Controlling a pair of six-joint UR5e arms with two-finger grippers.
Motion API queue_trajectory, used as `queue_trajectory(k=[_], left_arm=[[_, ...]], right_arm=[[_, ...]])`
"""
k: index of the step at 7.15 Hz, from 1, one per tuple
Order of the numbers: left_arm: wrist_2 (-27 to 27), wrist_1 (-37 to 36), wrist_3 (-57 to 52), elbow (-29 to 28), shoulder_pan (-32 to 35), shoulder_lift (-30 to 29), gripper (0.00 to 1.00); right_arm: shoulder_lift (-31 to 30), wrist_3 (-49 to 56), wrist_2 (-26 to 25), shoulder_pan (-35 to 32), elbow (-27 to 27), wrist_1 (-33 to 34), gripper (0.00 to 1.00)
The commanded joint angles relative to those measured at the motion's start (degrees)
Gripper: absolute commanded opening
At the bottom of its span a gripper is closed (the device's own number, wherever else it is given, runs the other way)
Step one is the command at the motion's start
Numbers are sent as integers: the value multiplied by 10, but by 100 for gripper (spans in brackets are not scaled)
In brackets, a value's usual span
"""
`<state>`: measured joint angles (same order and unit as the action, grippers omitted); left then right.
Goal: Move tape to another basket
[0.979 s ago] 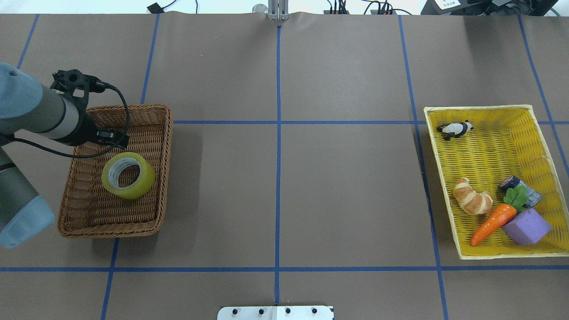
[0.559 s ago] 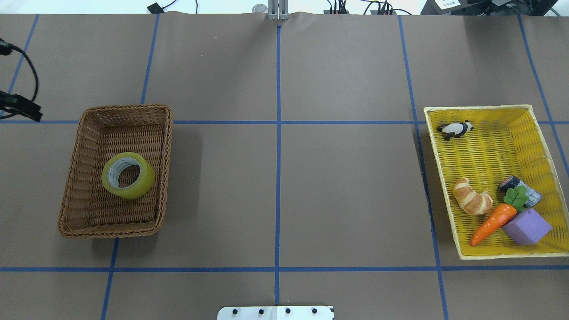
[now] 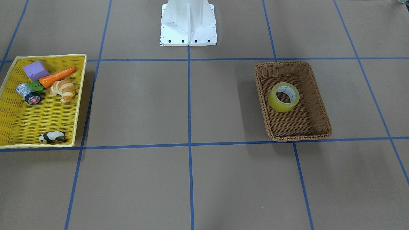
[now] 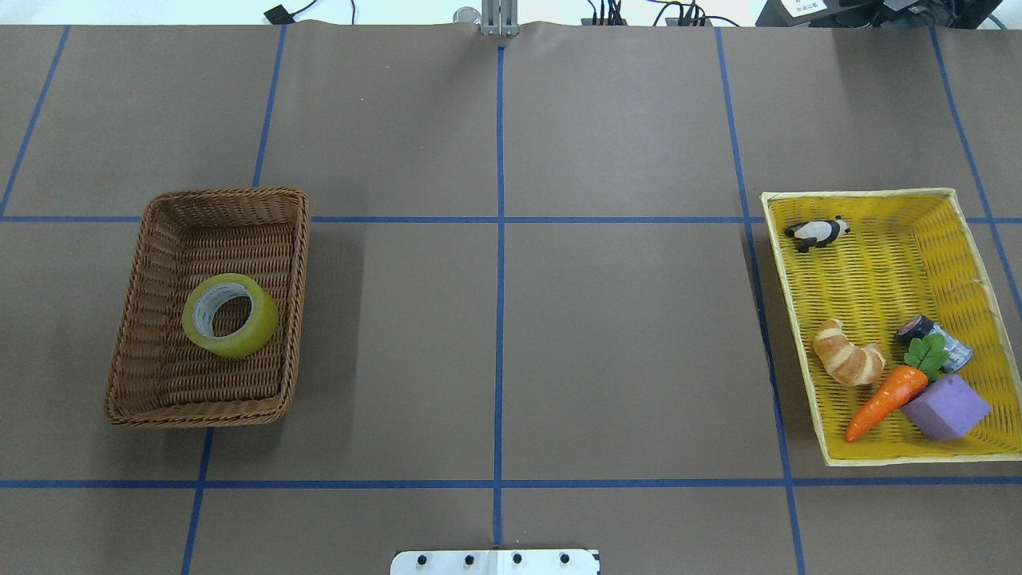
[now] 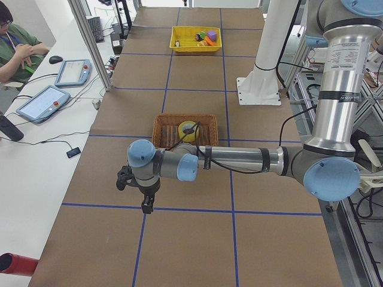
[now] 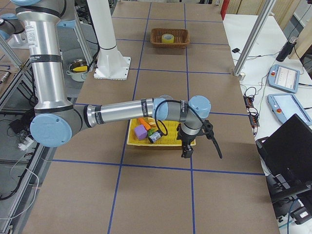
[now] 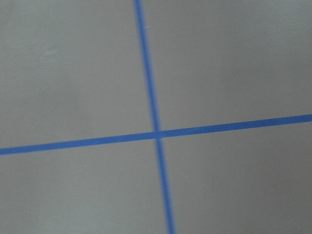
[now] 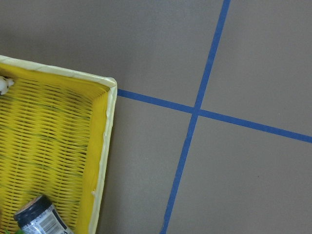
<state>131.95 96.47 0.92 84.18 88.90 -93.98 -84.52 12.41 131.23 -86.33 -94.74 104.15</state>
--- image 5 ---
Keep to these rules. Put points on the black computer mouse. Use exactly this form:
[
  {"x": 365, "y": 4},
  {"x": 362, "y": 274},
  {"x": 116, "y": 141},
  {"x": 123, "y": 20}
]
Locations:
[{"x": 55, "y": 59}]

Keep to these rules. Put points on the brown wicker basket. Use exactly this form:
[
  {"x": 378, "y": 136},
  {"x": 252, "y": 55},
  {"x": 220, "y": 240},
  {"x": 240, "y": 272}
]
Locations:
[{"x": 166, "y": 126}]

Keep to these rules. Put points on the far teach pendant tablet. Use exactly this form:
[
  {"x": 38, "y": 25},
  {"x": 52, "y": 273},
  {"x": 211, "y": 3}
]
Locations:
[{"x": 73, "y": 73}]

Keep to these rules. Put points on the near teach pendant tablet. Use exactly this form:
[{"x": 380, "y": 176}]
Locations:
[{"x": 44, "y": 104}]

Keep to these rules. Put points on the small black usb device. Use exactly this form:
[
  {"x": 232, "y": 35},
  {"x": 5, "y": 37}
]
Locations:
[{"x": 73, "y": 152}]

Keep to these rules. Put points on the white camera stand post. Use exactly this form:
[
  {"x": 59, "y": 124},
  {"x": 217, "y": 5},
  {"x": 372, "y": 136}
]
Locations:
[{"x": 260, "y": 86}]

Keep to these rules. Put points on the purple foam block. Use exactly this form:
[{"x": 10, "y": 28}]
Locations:
[{"x": 212, "y": 35}]

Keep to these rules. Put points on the person in green shirt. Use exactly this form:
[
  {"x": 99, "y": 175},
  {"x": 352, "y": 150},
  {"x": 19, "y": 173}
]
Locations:
[{"x": 21, "y": 52}]

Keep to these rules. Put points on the red cylinder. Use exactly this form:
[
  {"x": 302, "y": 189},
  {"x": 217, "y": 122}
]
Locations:
[{"x": 18, "y": 265}]

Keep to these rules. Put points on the aluminium frame post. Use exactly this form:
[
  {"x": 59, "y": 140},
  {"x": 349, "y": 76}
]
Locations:
[{"x": 85, "y": 31}]

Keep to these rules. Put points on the teach pendant tablet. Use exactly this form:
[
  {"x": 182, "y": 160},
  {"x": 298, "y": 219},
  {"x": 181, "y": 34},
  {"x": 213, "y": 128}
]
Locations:
[
  {"x": 44, "y": 104},
  {"x": 73, "y": 73}
]

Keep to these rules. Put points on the toy carrot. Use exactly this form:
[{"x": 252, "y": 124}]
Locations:
[{"x": 209, "y": 41}]

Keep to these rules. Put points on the black keyboard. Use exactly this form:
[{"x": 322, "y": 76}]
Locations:
[{"x": 96, "y": 28}]

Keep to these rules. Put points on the small black-lidded jar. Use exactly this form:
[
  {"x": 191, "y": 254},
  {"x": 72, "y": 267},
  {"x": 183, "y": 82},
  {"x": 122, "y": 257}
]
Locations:
[{"x": 198, "y": 38}]

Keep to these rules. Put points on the toy croissant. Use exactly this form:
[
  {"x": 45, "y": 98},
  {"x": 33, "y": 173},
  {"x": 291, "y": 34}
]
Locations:
[{"x": 202, "y": 44}]

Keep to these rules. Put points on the yellow tape roll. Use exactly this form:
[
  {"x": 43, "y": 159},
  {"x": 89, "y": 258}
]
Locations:
[{"x": 188, "y": 131}]

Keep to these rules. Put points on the yellow plastic basket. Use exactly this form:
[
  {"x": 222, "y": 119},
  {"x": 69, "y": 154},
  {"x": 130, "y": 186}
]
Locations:
[{"x": 195, "y": 39}]

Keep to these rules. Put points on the black bottle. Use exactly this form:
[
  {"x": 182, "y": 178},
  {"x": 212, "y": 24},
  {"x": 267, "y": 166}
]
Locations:
[{"x": 10, "y": 130}]

